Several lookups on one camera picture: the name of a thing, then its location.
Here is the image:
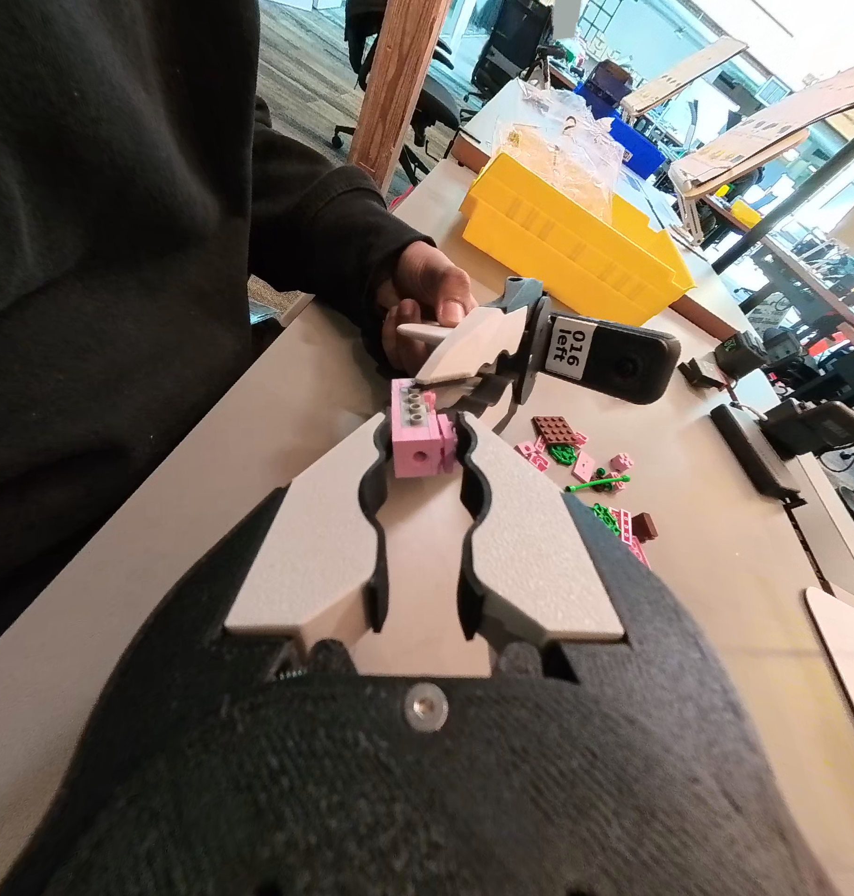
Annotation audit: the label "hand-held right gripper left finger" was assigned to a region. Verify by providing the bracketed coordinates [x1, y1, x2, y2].
[225, 413, 389, 641]

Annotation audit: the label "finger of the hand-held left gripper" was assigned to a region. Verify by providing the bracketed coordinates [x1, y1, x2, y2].
[441, 370, 517, 435]
[414, 308, 534, 389]

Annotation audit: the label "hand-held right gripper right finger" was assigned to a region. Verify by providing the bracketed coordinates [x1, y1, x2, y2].
[457, 413, 625, 644]

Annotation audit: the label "pink toy brick assembly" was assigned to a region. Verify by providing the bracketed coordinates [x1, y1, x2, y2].
[390, 378, 463, 480]

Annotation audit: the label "person's left forearm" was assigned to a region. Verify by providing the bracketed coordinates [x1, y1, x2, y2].
[248, 126, 438, 365]

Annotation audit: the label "person's left hand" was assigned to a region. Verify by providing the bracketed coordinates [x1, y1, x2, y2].
[378, 244, 480, 373]

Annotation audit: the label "pile of small toy bricks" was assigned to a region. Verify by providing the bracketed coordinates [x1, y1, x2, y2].
[514, 415, 660, 569]

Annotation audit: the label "black device with green mark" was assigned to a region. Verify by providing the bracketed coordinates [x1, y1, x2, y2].
[714, 329, 771, 379]

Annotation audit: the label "yellow storage bin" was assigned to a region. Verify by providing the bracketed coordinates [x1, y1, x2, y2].
[458, 150, 697, 326]

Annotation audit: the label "long black bar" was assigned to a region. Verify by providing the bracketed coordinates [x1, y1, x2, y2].
[710, 402, 802, 501]

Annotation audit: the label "clear plastic bags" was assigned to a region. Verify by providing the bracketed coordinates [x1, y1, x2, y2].
[497, 87, 631, 225]

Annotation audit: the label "blue storage bin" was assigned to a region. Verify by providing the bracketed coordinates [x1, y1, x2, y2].
[574, 62, 669, 179]

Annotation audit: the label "black metal pole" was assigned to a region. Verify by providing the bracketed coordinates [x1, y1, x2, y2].
[710, 112, 854, 275]

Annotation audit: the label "black office chair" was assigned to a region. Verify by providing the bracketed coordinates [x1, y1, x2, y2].
[469, 0, 564, 106]
[332, 0, 464, 186]

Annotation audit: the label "large cardboard panel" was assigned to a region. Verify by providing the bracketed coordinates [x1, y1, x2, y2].
[668, 59, 854, 193]

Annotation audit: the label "small cardboard panel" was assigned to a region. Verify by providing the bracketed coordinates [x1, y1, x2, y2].
[619, 38, 750, 116]

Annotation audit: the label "white board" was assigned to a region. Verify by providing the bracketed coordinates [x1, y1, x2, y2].
[805, 587, 854, 753]

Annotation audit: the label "person's black clothed body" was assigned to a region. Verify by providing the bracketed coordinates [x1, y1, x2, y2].
[0, 0, 261, 655]

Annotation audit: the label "wooden post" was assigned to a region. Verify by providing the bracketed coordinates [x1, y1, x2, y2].
[346, 0, 449, 197]

